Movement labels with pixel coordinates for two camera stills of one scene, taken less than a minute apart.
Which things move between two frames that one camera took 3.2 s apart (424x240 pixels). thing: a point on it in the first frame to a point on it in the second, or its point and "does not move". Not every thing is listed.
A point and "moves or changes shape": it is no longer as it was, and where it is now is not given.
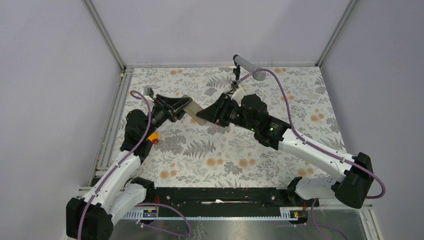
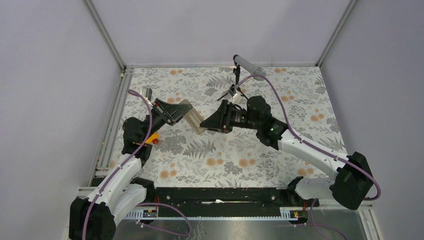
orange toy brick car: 154,137 does not move
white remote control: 192,109 moves or changes shape
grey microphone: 258,73 does not move
